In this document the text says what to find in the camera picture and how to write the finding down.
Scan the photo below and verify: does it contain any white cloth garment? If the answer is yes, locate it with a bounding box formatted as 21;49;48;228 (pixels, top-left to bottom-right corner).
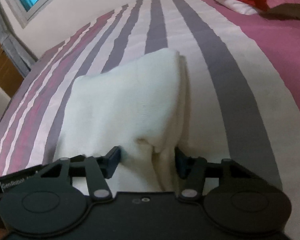
55;48;187;193

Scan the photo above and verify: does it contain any brown wooden door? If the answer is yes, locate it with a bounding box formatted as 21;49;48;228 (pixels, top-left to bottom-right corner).
0;45;24;98

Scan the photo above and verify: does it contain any grey curtain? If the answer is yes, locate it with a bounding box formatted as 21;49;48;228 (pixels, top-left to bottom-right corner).
0;8;36;77

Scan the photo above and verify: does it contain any striped bed sheet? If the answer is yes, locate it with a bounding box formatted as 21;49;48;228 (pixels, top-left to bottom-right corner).
0;0;300;240

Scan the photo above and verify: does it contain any white pillow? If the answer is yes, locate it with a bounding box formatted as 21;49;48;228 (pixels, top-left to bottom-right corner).
214;0;261;15

